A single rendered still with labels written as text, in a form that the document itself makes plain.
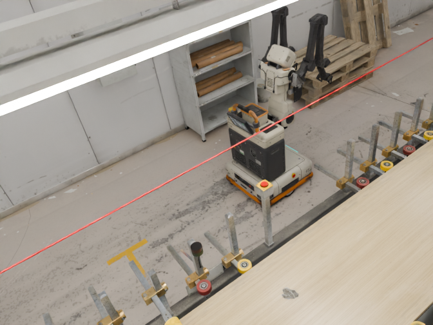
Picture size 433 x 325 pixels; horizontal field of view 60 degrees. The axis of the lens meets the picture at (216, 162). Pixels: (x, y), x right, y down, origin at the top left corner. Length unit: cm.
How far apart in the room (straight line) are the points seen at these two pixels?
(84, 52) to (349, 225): 185
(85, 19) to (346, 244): 182
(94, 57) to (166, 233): 287
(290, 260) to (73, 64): 163
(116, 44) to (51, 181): 374
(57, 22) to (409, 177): 234
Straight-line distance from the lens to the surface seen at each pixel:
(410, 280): 222
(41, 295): 375
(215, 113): 499
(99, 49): 96
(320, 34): 335
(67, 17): 95
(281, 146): 342
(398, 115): 297
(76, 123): 440
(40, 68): 94
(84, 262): 378
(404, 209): 255
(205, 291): 213
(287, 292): 208
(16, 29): 93
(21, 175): 452
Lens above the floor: 266
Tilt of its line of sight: 38 degrees down
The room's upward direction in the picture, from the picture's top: 10 degrees counter-clockwise
